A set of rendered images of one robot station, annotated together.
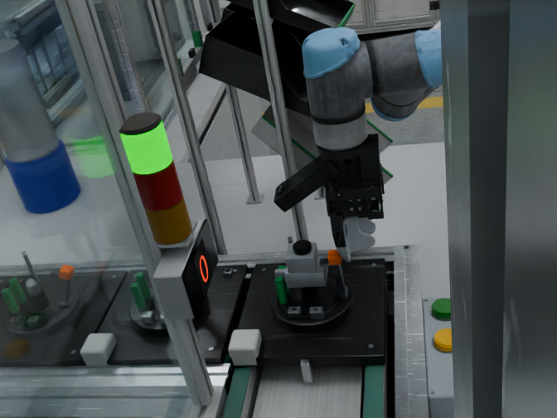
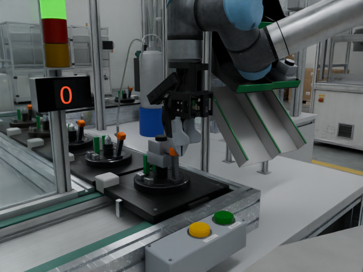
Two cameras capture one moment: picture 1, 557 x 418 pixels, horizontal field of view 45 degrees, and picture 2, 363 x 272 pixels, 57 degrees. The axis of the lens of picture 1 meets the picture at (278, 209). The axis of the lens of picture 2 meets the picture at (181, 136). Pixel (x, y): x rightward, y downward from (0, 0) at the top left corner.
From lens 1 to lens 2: 0.69 m
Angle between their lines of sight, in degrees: 35
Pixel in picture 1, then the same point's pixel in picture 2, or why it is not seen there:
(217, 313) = (121, 169)
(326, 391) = (121, 226)
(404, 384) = (143, 234)
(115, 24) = not seen: hidden behind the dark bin
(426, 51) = not seen: outside the picture
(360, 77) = (187, 6)
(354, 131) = (181, 47)
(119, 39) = not seen: hidden behind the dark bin
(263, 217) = (221, 168)
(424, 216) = (309, 201)
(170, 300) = (32, 96)
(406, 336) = (183, 218)
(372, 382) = (135, 228)
